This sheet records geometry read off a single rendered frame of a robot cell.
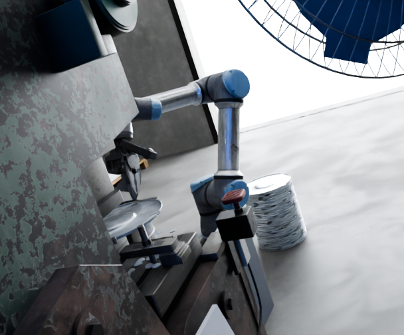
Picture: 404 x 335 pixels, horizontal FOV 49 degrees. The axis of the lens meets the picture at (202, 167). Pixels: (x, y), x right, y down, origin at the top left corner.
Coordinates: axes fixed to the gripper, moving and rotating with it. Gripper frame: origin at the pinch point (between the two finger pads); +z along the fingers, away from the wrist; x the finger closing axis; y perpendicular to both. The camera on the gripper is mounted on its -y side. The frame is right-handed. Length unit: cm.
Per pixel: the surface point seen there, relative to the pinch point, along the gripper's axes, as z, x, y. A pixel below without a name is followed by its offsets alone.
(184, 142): -123, -426, 155
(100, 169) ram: -4.6, 27.0, -6.2
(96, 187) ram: 0.4, 29.8, -6.1
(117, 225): 9.4, 16.9, -2.4
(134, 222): 9.4, 15.4, -7.0
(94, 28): -24, 56, -28
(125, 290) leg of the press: 24, 51, -24
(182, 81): -194, -392, 129
